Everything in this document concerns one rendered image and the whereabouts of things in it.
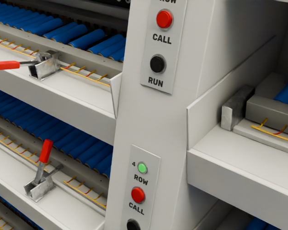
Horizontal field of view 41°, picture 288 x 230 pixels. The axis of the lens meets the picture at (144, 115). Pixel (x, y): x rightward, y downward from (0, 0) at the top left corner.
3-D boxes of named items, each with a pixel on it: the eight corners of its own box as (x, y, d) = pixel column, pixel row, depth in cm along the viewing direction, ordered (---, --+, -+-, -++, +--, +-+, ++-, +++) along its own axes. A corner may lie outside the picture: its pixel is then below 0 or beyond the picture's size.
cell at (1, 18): (28, 18, 72) (-2, 29, 68) (23, 16, 73) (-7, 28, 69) (26, 8, 71) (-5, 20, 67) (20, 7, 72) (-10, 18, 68)
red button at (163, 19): (168, 29, 35) (170, 12, 35) (154, 26, 36) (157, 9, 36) (174, 29, 36) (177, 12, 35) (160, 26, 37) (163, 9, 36)
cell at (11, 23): (42, 22, 70) (12, 34, 66) (35, 20, 71) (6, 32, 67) (40, 12, 68) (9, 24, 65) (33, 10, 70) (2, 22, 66)
